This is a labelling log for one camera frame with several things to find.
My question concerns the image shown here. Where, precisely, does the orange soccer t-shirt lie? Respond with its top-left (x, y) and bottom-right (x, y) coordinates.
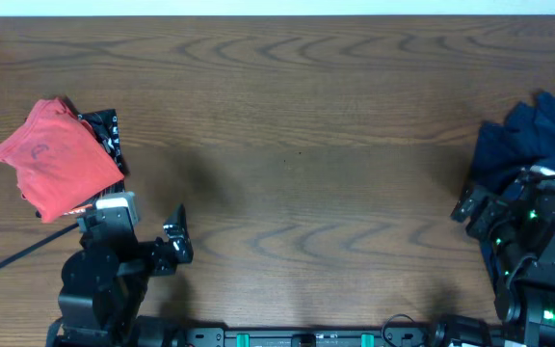
top-left (0, 98), bottom-right (124, 223)

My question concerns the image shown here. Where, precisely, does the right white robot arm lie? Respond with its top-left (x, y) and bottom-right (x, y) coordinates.
top-left (428, 185), bottom-right (555, 346)

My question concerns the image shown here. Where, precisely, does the folded black printed shirt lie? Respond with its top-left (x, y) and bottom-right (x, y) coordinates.
top-left (34, 109), bottom-right (129, 219)

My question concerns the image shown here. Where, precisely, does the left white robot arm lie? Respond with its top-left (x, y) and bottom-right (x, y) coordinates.
top-left (47, 205), bottom-right (194, 347)

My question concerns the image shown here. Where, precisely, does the navy blue garment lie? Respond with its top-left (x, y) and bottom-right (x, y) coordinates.
top-left (468, 92), bottom-right (555, 200)

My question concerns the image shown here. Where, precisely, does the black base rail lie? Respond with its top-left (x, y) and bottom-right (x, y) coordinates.
top-left (183, 317), bottom-right (438, 347)

